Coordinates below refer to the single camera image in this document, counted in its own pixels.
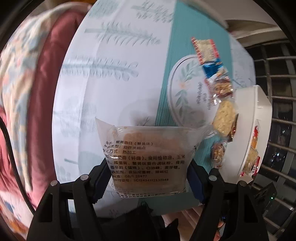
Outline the small nut snack packet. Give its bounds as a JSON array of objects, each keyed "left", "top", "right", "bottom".
[{"left": 211, "top": 141, "right": 227, "bottom": 169}]

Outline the large clear noodle snack bag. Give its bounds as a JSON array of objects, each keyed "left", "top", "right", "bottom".
[{"left": 95, "top": 119, "right": 212, "bottom": 198}]

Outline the blue snack packet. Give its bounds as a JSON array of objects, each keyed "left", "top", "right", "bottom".
[{"left": 202, "top": 58, "right": 228, "bottom": 79}]

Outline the person's left hand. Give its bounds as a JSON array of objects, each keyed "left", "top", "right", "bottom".
[{"left": 162, "top": 204, "right": 226, "bottom": 241}]

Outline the rice cracker clear packet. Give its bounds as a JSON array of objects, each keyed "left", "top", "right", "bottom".
[{"left": 212, "top": 99, "right": 238, "bottom": 142}]

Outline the white plastic storage bin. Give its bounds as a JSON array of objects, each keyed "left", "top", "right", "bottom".
[{"left": 220, "top": 85, "right": 273, "bottom": 184}]

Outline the brown red snack packet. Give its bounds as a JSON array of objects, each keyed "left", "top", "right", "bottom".
[{"left": 205, "top": 75, "right": 234, "bottom": 105}]

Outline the metal window grille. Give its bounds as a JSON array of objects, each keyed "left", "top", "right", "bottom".
[{"left": 247, "top": 40, "right": 295, "bottom": 237}]

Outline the red white cracker packet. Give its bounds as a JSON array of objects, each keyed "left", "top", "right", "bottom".
[{"left": 191, "top": 37, "right": 220, "bottom": 65}]

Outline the pink floral blanket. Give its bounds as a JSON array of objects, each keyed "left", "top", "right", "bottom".
[{"left": 1, "top": 1, "right": 92, "bottom": 240}]

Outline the teal white tablecloth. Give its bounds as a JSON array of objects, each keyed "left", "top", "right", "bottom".
[{"left": 52, "top": 1, "right": 256, "bottom": 183}]

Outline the black cable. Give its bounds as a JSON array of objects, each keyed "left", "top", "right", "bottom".
[{"left": 0, "top": 115, "right": 36, "bottom": 215}]

